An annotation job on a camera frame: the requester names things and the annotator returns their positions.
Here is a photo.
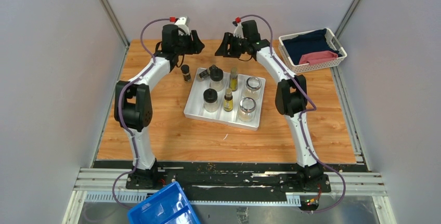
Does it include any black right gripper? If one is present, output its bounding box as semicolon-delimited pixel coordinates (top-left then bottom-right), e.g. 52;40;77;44
216;32;250;58

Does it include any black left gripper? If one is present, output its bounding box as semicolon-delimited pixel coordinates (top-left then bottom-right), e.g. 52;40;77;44
174;30;204;56

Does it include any small dark spice jar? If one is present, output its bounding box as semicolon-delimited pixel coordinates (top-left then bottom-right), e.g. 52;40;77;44
197;69;210;81
180;64;191;83

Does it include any black lid bead jar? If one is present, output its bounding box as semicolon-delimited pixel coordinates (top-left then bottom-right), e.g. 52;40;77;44
209;65;224;91
203;88;218;113

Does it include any yellow label sauce bottle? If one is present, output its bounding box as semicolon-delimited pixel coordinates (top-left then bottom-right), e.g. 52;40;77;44
229;67;238;91
223;88;234;112

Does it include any glass jar with grains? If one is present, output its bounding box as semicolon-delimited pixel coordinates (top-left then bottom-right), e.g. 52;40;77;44
243;76;262;101

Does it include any glass jar front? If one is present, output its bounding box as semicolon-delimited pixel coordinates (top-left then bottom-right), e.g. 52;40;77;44
238;97;257;122

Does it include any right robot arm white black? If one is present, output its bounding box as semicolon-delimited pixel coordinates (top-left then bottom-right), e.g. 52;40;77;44
215;17;326;192

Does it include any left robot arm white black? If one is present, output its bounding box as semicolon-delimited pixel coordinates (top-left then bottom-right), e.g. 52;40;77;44
114;22;205;189

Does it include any white divided organizer tray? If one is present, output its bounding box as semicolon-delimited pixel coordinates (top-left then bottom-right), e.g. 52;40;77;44
184;68;266;131

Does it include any navy blue cloth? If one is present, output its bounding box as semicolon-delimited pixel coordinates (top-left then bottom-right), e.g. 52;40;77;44
282;29;342;65

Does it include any pink cloth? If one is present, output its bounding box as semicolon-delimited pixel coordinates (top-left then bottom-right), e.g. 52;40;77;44
299;50;339;65

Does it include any white plastic basket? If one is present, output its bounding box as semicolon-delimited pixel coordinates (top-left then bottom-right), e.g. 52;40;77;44
278;28;347;74

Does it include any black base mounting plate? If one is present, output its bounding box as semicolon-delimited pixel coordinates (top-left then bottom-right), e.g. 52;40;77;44
126;161;331;202

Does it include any blue plastic bin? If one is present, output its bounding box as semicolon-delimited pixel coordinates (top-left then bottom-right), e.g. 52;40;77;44
127;181;201;223

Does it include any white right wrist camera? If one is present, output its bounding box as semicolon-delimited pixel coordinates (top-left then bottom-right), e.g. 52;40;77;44
232;17;244;38

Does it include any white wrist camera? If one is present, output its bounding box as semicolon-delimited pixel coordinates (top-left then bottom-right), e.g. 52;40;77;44
232;17;244;38
169;16;191;35

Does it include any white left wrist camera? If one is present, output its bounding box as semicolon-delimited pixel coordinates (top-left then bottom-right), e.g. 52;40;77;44
169;16;191;35

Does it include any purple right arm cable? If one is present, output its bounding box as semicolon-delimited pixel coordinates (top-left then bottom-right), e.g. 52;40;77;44
239;14;346;215

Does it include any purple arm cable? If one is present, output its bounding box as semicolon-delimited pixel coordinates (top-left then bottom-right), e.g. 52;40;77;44
239;14;346;215
112;18;173;210

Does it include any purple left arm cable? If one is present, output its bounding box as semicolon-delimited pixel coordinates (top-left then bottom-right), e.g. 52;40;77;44
112;18;173;210

